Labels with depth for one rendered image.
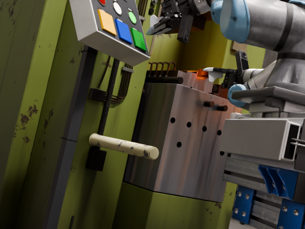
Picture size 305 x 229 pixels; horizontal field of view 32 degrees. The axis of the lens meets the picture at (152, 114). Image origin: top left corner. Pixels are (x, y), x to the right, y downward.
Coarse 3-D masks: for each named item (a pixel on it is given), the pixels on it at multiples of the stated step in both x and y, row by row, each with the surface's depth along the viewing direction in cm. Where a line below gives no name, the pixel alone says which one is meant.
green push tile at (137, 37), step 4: (132, 28) 190; (132, 32) 189; (136, 32) 191; (132, 36) 189; (136, 36) 190; (140, 36) 193; (136, 40) 189; (140, 40) 192; (136, 44) 188; (140, 44) 191; (144, 44) 194; (140, 48) 190; (144, 48) 192
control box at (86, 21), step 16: (80, 0) 173; (96, 0) 174; (112, 0) 185; (128, 0) 198; (80, 16) 172; (96, 16) 170; (112, 16) 181; (128, 16) 192; (80, 32) 170; (96, 32) 168; (96, 48) 178; (112, 48) 181; (128, 48) 184; (128, 64) 196
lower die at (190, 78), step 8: (152, 72) 238; (160, 72) 233; (168, 72) 228; (176, 72) 223; (184, 72) 224; (192, 72) 230; (184, 80) 224; (192, 80) 227; (200, 80) 229; (208, 80) 232; (192, 88) 227; (200, 88) 229; (208, 88) 232
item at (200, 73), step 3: (198, 69) 228; (201, 69) 227; (198, 72) 227; (201, 72) 227; (204, 72) 227; (207, 72) 225; (198, 75) 227; (201, 75) 227; (204, 75) 225; (207, 75) 223; (204, 78) 229
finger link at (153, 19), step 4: (152, 16) 188; (152, 20) 188; (156, 20) 187; (152, 24) 187; (164, 24) 184; (152, 28) 186; (156, 28) 186; (160, 28) 186; (148, 32) 188; (152, 32) 188
